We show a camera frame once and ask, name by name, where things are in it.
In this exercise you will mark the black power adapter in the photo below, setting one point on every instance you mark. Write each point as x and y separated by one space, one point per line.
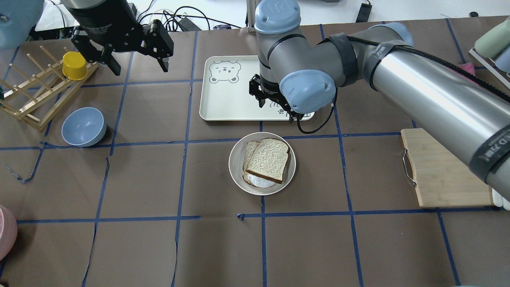
364 12

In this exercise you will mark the pink cloth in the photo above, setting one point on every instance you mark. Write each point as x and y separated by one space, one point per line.
468 67

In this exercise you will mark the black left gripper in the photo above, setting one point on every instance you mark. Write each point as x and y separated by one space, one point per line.
106 24

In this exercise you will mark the bread slice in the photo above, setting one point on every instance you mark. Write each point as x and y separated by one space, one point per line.
249 150
269 160

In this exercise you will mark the white plastic knife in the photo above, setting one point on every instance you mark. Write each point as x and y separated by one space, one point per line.
499 201

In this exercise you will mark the yellow cup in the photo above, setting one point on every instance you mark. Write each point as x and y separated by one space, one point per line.
74 66

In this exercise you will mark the wooden dish rack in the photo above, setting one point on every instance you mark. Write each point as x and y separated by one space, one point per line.
41 96

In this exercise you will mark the green bowl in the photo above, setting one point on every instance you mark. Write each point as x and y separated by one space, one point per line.
494 41

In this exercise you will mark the wooden cutting board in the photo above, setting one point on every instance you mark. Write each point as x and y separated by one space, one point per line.
438 177

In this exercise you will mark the pink bowl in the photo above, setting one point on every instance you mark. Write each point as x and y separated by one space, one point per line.
8 231

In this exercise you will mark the bread slice under egg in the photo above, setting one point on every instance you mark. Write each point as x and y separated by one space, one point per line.
249 150

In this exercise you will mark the aluminium frame post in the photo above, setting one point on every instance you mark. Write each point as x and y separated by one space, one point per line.
250 18

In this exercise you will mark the cream round plate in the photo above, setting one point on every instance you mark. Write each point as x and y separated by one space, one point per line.
235 164

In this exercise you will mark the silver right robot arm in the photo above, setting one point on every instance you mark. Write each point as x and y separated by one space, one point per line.
468 116

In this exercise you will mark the cream bear serving tray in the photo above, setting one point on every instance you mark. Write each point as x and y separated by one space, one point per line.
225 92

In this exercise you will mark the fried egg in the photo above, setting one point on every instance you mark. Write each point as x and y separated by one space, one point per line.
258 182

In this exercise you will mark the blue bowl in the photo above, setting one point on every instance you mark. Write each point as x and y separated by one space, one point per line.
84 127

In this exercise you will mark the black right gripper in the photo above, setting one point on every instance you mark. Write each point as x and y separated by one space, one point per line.
267 88

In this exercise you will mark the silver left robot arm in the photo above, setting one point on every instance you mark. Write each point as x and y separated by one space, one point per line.
18 17

